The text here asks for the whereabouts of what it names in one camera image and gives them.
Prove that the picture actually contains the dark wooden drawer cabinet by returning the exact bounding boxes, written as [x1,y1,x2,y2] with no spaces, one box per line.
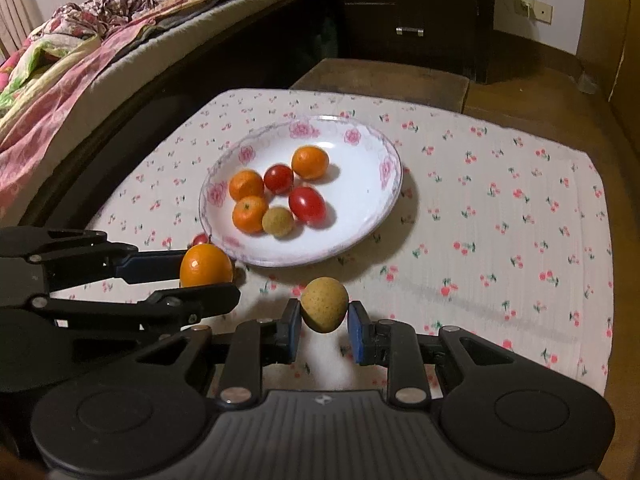
[335,0,496,84]

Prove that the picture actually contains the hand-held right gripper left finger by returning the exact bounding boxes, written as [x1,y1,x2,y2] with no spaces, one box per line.
[135,297,303,406]

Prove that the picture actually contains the small round red tomato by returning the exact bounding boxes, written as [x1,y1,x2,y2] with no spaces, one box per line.
[263,164,295,195]

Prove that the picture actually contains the yellow wooden wardrobe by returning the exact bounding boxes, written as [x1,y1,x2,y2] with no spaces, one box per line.
[575,0,640,161]

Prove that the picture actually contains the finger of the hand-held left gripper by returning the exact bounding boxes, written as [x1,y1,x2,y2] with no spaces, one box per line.
[29,281,242,333]
[0,227,190,306]

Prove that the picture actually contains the bed with colourful blankets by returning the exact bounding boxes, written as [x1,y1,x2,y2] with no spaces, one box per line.
[0,0,311,203]

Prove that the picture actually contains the cherry print tablecloth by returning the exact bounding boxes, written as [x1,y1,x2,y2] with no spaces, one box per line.
[87,89,615,411]

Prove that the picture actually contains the dark wooden bed frame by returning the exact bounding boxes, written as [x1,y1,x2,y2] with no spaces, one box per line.
[10,0,341,231]

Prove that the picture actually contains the yellow brown longan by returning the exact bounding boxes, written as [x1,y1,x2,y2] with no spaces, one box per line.
[300,277,349,333]
[262,206,294,237]

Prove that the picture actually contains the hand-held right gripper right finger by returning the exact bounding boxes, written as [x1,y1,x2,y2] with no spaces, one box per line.
[348,301,518,406]

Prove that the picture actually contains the orange mandarin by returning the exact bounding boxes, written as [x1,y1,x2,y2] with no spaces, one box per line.
[229,170,265,202]
[232,195,270,234]
[180,243,234,288]
[291,145,330,181]

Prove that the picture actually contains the beige wall socket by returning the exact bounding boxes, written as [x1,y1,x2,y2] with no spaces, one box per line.
[515,0,553,24]

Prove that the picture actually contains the oval red tomato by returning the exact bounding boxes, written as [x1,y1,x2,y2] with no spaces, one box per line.
[288,186,327,224]

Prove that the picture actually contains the wooden stool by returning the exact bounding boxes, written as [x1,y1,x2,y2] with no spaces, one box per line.
[290,58,471,111]

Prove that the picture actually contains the beige bed mattress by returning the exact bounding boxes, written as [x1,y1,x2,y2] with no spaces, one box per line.
[0,0,321,161]

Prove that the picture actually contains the white floral rimmed plate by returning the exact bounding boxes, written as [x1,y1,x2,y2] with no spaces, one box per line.
[198,115,403,267]

